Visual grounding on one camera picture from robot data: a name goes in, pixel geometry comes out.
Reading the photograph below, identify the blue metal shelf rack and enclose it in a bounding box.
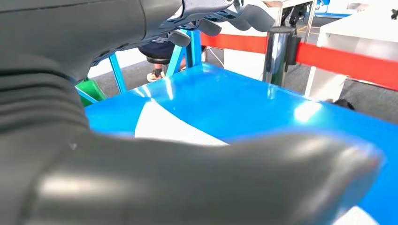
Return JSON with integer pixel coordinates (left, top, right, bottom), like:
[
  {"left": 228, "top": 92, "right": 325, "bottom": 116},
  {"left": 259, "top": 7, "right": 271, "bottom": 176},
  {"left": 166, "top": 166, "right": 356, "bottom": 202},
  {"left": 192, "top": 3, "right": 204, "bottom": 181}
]
[{"left": 75, "top": 28, "right": 398, "bottom": 225}]

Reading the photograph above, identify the green plastic crate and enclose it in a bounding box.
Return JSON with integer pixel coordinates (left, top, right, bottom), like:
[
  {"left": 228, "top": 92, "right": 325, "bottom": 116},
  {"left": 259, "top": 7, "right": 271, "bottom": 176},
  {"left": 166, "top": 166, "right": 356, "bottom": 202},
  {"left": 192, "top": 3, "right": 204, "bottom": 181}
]
[{"left": 75, "top": 78, "right": 108, "bottom": 107}]

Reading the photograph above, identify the person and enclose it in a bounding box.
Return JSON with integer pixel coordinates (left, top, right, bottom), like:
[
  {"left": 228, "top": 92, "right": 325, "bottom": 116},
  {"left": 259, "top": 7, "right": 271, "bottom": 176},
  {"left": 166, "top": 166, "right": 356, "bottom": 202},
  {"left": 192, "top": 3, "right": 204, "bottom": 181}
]
[{"left": 138, "top": 29, "right": 206, "bottom": 83}]

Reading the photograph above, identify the black round stool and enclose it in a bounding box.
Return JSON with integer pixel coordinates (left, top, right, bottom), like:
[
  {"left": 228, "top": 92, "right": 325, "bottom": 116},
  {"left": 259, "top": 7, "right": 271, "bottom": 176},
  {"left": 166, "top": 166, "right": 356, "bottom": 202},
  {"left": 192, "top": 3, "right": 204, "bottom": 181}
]
[{"left": 146, "top": 56, "right": 171, "bottom": 74}]

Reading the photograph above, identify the chrome barrier stanchion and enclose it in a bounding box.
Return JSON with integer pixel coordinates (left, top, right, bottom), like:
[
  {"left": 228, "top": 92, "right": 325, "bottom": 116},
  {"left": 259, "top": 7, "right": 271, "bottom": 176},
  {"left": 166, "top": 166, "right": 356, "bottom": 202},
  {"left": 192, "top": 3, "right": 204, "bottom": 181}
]
[{"left": 262, "top": 26, "right": 302, "bottom": 88}]

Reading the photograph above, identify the red barrier belt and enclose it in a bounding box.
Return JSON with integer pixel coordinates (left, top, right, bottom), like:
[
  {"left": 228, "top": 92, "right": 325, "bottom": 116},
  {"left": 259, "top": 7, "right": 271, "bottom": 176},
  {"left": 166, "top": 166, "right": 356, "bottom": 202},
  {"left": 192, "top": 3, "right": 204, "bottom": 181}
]
[{"left": 200, "top": 32, "right": 398, "bottom": 91}]

